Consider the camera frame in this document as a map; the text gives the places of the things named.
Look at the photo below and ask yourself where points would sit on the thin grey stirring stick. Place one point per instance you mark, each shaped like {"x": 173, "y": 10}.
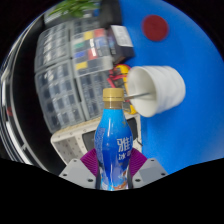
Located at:
{"x": 136, "y": 95}

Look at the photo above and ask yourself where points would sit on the black zip case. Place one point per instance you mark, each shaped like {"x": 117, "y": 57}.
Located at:
{"x": 89, "y": 140}

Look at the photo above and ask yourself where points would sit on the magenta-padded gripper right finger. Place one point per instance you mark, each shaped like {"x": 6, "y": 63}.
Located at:
{"x": 149, "y": 171}

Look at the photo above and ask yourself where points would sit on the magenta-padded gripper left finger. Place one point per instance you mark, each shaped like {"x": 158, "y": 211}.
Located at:
{"x": 76, "y": 171}

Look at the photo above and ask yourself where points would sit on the white faceted cup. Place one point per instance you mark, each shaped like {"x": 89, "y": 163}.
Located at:
{"x": 166, "y": 88}

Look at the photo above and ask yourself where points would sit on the green leafy potted plant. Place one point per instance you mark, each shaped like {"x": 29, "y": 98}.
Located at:
{"x": 75, "y": 7}

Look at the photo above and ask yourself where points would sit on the clear parts organizer box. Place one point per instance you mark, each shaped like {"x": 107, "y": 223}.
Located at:
{"x": 90, "y": 51}

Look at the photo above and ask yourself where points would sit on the grey small-parts drawer cabinet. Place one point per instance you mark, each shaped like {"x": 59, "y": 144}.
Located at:
{"x": 53, "y": 46}
{"x": 95, "y": 93}
{"x": 81, "y": 25}
{"x": 60, "y": 96}

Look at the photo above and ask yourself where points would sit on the blue drink bottle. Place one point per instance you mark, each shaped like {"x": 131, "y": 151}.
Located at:
{"x": 111, "y": 150}

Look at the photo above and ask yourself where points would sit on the black box with white label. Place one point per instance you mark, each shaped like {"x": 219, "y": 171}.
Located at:
{"x": 120, "y": 40}

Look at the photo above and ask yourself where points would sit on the yellow multimeter with red leads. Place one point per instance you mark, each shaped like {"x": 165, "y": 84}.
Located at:
{"x": 121, "y": 70}

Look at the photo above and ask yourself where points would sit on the flat round red coaster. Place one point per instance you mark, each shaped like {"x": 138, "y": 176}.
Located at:
{"x": 155, "y": 28}

